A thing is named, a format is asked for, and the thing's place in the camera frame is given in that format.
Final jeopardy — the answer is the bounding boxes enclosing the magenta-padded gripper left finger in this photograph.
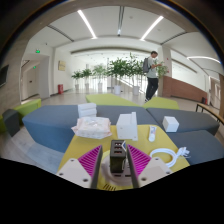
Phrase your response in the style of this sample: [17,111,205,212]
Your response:
[55,144,104,190]

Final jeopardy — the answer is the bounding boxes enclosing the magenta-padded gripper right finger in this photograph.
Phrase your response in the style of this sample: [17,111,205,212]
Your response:
[125,143,173,189]

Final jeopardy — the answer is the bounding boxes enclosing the round white yellow-rimmed power strip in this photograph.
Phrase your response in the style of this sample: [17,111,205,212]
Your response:
[97,149,135,192]

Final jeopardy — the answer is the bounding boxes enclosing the small white tube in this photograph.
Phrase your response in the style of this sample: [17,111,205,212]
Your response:
[148,125,158,143]

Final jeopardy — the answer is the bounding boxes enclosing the white box with raised back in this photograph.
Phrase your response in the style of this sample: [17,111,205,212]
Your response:
[115,111,139,142]

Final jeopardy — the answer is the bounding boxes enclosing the small white cube box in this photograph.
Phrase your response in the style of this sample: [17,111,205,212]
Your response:
[161,115,181,134]

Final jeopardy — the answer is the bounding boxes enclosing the long grey sofa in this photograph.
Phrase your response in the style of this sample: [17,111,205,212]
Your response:
[21,104,162,155]

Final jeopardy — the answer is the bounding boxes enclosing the grey sofa beside table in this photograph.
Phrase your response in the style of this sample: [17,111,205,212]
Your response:
[165,129,224,167]

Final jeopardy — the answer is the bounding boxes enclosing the stacked white tissue packs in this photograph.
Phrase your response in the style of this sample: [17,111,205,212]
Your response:
[77,102,98,119]

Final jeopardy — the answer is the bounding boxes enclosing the grey sofa with cube box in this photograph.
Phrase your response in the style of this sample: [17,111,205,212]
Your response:
[145,106,221,136]

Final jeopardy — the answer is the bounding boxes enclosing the small green seat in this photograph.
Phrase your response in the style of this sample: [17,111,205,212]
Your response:
[142,96,181,111]

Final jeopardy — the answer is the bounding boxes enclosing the large green seat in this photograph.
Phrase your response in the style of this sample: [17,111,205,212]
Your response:
[85,92,142,108]

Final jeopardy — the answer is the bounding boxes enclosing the dark grey seat block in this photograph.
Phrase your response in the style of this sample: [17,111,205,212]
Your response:
[2,108,21,138]

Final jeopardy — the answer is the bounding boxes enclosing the red fire extinguisher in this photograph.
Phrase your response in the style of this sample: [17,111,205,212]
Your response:
[57,83,65,96]

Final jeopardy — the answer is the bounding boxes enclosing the wooden bench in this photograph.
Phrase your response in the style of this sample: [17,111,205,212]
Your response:
[195,102,224,127]

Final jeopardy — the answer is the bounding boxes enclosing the person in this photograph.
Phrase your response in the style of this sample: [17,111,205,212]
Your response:
[142,50,163,103]

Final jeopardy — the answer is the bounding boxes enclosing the wooden shelf unit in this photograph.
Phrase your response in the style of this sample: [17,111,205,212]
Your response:
[218,73,224,118]

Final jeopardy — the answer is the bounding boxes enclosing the group of potted plants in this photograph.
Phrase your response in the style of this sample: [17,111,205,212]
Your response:
[70,52,170,97]

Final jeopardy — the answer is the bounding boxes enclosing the group of ceiling strip lights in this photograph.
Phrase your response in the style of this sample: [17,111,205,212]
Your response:
[76,8,222,65]

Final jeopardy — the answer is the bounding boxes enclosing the white coiled power cable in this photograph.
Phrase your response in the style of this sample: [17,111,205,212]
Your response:
[148,146,191,169]

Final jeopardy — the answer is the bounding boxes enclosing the green sofa by wall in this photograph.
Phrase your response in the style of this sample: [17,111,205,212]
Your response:
[0,97,43,135]

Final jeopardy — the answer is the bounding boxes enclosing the yellow wall picture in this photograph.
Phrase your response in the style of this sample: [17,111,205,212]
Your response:
[57,59,67,72]

